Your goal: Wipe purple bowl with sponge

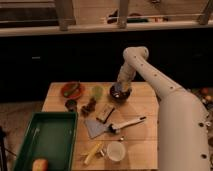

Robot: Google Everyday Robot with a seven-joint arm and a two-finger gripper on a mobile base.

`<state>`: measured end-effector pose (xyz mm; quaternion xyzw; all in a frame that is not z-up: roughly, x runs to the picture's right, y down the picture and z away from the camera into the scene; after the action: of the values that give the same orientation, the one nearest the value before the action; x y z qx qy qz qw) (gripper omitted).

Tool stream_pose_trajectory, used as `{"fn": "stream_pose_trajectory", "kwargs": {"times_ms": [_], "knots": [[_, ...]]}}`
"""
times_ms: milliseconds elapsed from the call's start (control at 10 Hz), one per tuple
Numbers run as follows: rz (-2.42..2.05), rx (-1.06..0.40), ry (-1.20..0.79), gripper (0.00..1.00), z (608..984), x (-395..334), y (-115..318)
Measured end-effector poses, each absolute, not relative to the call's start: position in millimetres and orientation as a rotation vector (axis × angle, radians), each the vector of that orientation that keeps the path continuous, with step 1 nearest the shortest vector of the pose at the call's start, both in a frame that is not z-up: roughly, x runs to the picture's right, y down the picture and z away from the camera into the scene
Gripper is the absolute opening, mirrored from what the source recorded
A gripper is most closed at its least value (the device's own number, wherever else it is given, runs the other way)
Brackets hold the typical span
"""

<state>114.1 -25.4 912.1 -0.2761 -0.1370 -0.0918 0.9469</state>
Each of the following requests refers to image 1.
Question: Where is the green pickle toy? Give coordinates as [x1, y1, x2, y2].
[63, 83, 80, 97]

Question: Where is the yellow banana toy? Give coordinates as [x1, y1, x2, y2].
[84, 142, 103, 165]

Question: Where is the dark round lid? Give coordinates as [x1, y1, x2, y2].
[65, 99, 77, 112]

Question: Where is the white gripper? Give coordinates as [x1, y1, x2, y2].
[117, 63, 136, 90]

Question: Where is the purple bowl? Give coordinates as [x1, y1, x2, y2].
[109, 84, 131, 101]

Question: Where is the green plastic bin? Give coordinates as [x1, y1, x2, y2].
[13, 112, 78, 171]

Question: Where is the brown toy figure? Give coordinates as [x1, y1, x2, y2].
[81, 98, 96, 116]

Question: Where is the orange plate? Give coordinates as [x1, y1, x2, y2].
[61, 82, 84, 99]

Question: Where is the tan rectangular block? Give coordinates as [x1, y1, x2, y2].
[96, 104, 115, 123]

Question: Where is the orange bread toy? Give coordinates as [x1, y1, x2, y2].
[32, 159, 48, 171]

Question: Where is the white cup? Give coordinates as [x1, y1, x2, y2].
[106, 141, 126, 162]

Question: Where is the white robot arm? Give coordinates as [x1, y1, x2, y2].
[117, 46, 211, 171]

